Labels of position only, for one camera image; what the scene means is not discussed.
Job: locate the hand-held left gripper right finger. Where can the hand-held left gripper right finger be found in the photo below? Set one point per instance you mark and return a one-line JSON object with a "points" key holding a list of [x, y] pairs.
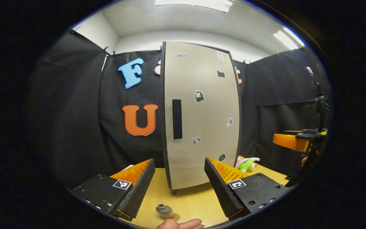
{"points": [[220, 192]]}

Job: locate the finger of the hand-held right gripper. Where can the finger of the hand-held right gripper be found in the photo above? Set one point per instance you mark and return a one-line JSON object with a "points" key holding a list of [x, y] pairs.
{"points": [[307, 131], [286, 141]]}

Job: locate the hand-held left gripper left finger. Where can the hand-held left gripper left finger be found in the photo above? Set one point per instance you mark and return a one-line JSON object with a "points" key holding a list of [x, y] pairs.
{"points": [[138, 192]]}

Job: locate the silver bottle red label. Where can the silver bottle red label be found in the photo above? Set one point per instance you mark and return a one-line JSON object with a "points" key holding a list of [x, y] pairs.
{"points": [[163, 210]]}

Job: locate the beige cabinet door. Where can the beige cabinet door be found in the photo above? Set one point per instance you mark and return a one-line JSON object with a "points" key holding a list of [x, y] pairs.
{"points": [[208, 159]]}

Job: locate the round brown coaster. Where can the round brown coaster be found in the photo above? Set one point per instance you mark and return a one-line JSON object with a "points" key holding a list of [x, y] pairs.
{"points": [[177, 218]]}

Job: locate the pink green plush toy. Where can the pink green plush toy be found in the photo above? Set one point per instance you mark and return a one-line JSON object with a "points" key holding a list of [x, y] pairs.
{"points": [[246, 164]]}

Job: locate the ceiling light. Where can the ceiling light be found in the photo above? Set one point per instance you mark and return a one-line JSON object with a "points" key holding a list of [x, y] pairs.
{"points": [[195, 3], [289, 38]]}

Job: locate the black backdrop cloth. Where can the black backdrop cloth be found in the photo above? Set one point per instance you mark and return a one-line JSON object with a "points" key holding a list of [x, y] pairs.
{"points": [[75, 111]]}

